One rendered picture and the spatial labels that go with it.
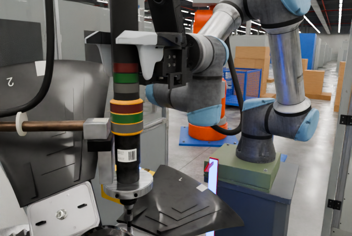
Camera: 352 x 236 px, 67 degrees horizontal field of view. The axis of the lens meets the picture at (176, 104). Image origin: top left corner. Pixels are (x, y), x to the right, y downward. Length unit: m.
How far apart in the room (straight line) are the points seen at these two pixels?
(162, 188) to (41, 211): 0.25
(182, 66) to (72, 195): 0.24
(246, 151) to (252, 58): 7.35
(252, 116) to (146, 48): 0.73
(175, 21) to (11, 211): 0.47
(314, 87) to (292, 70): 8.66
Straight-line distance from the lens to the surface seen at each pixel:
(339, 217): 2.39
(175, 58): 0.42
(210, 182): 0.74
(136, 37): 0.32
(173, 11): 0.42
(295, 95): 0.90
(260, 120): 0.99
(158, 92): 0.65
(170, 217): 0.50
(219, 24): 0.78
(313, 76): 9.50
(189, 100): 0.57
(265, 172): 0.97
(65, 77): 0.49
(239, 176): 0.99
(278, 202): 1.02
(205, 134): 4.28
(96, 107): 0.45
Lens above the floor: 1.47
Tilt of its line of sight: 12 degrees down
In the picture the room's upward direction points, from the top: 1 degrees clockwise
